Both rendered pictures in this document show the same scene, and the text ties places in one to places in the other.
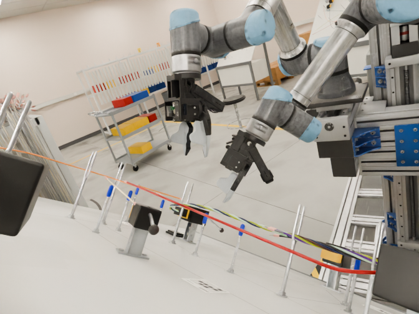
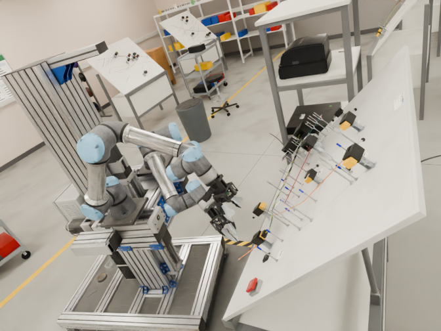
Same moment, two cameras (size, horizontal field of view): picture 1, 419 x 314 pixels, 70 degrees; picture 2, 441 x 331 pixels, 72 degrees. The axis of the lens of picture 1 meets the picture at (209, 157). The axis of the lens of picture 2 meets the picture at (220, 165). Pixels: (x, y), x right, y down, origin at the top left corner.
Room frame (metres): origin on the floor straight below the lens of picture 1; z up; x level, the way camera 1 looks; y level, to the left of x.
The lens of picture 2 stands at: (1.02, 1.04, 2.13)
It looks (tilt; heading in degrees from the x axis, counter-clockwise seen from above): 30 degrees down; 254
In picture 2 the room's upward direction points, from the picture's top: 19 degrees counter-clockwise
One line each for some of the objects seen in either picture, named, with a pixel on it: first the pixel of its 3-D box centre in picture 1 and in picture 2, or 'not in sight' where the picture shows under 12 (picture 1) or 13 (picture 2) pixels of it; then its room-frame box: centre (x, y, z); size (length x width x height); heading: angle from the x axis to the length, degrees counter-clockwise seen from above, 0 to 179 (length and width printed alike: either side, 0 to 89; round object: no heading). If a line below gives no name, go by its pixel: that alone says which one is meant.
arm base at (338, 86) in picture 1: (334, 81); (120, 204); (1.21, -0.59, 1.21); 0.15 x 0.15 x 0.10
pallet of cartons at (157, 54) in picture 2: not in sight; (145, 75); (-0.28, -7.62, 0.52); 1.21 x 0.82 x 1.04; 31
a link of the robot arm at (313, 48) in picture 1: (328, 53); (110, 189); (1.21, -0.59, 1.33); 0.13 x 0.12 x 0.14; 47
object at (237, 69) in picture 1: (242, 61); not in sight; (7.15, -1.40, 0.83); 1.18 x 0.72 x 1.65; 32
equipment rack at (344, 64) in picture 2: not in sight; (326, 134); (-0.32, -0.63, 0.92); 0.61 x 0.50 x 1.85; 39
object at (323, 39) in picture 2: not in sight; (304, 56); (-0.20, -0.61, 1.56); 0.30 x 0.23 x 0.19; 131
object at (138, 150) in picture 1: (131, 131); not in sight; (4.75, 1.07, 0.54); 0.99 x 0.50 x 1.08; 134
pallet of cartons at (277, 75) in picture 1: (279, 71); not in sight; (8.07, -2.48, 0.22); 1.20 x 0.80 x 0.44; 124
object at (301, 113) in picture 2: not in sight; (314, 118); (-0.23, -0.64, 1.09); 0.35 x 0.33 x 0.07; 39
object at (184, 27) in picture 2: not in sight; (195, 48); (-1.57, -6.66, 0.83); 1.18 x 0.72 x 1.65; 34
